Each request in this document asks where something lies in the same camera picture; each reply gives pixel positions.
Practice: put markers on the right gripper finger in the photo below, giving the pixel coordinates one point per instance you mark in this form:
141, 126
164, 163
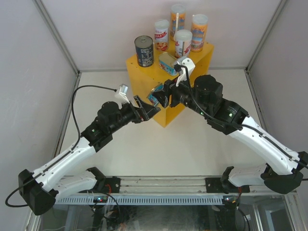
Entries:
169, 84
162, 97

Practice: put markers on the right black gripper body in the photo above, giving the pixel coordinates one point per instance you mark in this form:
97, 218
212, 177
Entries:
181, 94

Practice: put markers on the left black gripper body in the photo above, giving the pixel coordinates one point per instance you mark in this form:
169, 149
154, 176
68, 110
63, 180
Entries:
138, 116

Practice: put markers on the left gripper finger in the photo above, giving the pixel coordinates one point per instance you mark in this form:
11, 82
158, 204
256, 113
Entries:
140, 103
150, 111

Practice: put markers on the round tomato tin can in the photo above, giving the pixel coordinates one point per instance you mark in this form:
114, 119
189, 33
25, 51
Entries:
144, 50

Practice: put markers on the small red-white can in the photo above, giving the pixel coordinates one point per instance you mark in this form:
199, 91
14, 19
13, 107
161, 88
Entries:
161, 35
183, 39

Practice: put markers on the tall can with white spoon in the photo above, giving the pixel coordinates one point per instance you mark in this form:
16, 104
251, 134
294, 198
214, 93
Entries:
177, 19

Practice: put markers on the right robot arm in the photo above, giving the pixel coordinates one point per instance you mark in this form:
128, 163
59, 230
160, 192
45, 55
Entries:
282, 171

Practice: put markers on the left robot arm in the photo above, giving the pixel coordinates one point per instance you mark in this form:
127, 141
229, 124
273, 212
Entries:
42, 187

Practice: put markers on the yellow two-shelf cabinet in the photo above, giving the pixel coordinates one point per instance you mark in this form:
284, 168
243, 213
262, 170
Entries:
144, 79

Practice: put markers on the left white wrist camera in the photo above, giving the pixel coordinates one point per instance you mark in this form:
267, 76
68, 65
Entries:
121, 94

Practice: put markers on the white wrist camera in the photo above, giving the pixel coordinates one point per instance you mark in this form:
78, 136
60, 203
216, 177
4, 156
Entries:
184, 67
121, 94

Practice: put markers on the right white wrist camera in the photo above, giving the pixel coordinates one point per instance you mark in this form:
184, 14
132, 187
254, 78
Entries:
184, 67

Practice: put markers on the aluminium front rail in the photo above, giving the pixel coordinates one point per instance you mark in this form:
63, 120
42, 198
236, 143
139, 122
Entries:
137, 185

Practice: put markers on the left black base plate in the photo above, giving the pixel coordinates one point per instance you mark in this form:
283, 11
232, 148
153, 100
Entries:
109, 185

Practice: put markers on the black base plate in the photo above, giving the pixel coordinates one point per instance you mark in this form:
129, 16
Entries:
109, 185
216, 185

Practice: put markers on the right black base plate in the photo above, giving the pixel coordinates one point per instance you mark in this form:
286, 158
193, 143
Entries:
216, 185

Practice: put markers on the grey slotted cable duct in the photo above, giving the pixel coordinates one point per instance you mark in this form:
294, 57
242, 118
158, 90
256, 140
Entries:
142, 200

